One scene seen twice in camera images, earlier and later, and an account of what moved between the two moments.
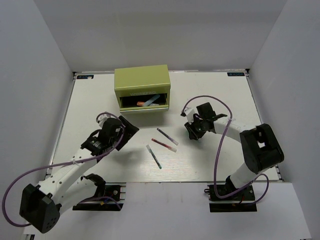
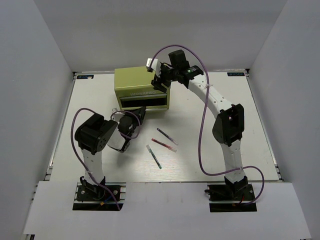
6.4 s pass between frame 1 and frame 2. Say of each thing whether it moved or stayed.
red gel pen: stayed
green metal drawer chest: stayed
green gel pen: stayed
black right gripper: moved
